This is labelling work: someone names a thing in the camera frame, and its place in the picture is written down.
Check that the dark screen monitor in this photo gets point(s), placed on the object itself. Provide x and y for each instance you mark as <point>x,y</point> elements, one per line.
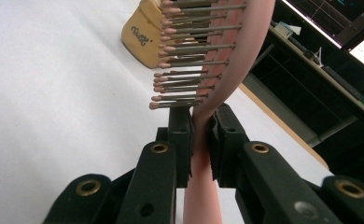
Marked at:
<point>332,15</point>

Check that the grey metal desk frame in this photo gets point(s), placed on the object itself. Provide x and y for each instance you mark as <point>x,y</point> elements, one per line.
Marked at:
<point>282,109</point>

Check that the black keyboard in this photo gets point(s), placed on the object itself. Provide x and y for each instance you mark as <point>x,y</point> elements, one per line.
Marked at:
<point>351,90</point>

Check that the pink hairbrush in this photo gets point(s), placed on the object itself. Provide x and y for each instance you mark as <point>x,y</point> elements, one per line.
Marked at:
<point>202,199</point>

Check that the small white paper box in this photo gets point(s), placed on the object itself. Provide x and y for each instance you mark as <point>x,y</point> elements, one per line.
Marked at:
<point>286,29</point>

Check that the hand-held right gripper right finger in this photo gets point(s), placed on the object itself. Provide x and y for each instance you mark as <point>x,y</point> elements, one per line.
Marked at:
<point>228,146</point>

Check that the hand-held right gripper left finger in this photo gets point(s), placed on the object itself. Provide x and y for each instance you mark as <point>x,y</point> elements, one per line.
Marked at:
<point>180,146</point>

